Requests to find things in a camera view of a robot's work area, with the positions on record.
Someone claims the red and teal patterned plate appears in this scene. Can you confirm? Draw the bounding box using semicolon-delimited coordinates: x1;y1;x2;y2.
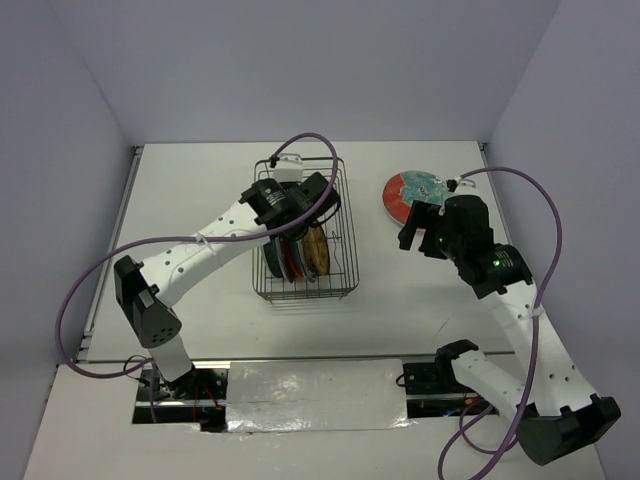
382;170;448;226

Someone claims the dark teal blossom plate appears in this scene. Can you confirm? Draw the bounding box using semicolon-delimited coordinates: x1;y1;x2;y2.
273;238;294;283

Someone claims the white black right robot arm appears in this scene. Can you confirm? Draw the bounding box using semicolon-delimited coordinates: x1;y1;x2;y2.
398;195;621;465

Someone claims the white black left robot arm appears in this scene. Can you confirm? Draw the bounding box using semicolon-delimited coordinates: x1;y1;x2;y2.
113;173;341;399

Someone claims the yellow rimmed patterned plate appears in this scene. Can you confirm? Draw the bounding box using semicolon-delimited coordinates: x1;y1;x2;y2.
307;227;330;275

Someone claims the blue floral white plate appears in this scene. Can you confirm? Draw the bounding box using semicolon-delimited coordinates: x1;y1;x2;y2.
296;237;318;283

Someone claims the light green small plate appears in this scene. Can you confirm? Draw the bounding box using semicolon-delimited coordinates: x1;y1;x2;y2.
262;241;283;279

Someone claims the orange red plate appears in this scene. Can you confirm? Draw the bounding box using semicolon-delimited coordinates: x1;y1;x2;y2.
282;238;304;278

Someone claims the silver foil tape panel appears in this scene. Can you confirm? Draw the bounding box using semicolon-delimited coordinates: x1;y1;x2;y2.
225;359;410;433

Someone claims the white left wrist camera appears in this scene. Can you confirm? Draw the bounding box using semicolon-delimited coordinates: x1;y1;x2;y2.
270;154;304;183

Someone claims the grey wire dish rack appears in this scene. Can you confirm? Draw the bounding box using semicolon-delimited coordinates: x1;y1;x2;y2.
252;160;360;302

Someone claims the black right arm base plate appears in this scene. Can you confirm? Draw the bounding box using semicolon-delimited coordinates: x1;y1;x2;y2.
403;362;447;396

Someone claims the aluminium table edge rail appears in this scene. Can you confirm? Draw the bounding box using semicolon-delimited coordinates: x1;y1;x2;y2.
82;144;144;361

